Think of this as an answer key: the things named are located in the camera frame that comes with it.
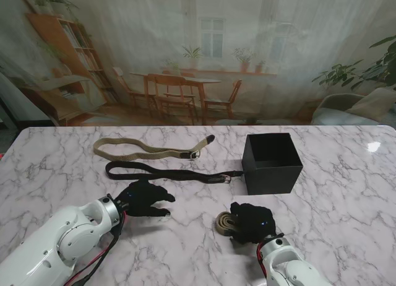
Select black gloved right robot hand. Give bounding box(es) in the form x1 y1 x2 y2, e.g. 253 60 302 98
228 201 285 245

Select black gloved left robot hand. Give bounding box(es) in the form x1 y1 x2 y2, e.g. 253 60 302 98
114 180 176 219

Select beige braided belt silver buckle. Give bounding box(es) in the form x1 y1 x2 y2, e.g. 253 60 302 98
213 210 245 237
93 134 216 160

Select black woven belt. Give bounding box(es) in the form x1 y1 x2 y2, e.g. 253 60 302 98
105 161 245 184

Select black square storage box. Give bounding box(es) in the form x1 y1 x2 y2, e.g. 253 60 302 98
242 132 303 196

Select printed room scene backdrop curtain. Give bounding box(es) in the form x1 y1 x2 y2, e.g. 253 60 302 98
0 0 396 128

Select red black right arm cables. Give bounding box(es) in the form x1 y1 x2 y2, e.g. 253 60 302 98
256 242 270 279

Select red black arm cables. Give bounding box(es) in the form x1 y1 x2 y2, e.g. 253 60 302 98
256 242 270 279
66 210 129 286

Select red black left arm cables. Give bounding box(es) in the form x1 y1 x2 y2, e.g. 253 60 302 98
66 210 129 286

